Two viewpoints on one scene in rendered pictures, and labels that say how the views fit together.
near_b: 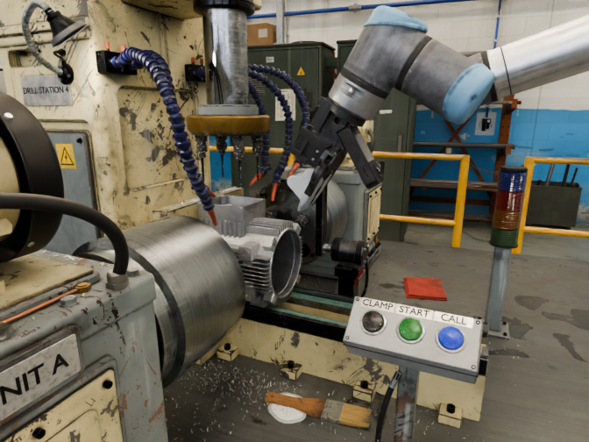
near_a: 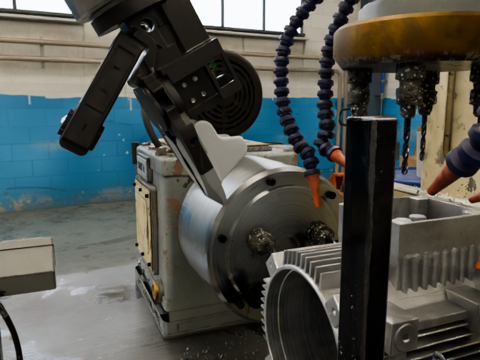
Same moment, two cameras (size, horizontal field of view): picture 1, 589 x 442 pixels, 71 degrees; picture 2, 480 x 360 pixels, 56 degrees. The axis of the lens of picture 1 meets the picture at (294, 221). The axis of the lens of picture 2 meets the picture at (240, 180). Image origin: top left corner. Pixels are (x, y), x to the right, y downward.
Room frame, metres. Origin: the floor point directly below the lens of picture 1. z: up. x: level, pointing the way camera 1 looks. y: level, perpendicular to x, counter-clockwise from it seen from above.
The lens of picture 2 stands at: (1.11, -0.34, 1.26)
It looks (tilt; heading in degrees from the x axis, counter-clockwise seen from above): 10 degrees down; 133
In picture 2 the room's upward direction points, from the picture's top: straight up
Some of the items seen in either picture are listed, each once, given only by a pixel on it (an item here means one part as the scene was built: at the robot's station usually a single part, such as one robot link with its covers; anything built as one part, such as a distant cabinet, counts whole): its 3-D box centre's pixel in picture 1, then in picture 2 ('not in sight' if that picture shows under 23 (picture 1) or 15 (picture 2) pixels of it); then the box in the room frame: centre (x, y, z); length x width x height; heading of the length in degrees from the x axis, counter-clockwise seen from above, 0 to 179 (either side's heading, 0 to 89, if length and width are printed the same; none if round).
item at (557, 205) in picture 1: (551, 193); not in sight; (4.75, -3.03, 0.41); 0.52 x 0.47 x 0.82; 70
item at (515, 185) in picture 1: (512, 180); not in sight; (0.95, -0.51, 1.19); 0.06 x 0.06 x 0.04
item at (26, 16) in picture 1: (61, 45); not in sight; (0.79, 0.41, 1.46); 0.18 x 0.11 x 0.13; 65
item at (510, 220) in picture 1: (507, 217); not in sight; (0.95, -0.51, 1.10); 0.06 x 0.06 x 0.04
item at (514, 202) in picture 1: (509, 199); not in sight; (0.95, -0.51, 1.14); 0.06 x 0.06 x 0.04
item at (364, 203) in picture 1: (333, 212); not in sight; (1.45, -0.14, 0.99); 0.35 x 0.31 x 0.37; 155
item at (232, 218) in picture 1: (232, 216); (408, 239); (0.92, 0.14, 1.11); 0.12 x 0.11 x 0.07; 65
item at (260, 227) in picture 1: (248, 256); (376, 324); (0.90, 0.11, 1.01); 0.20 x 0.19 x 0.19; 65
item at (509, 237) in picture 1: (504, 235); not in sight; (0.95, -0.51, 1.05); 0.06 x 0.06 x 0.04
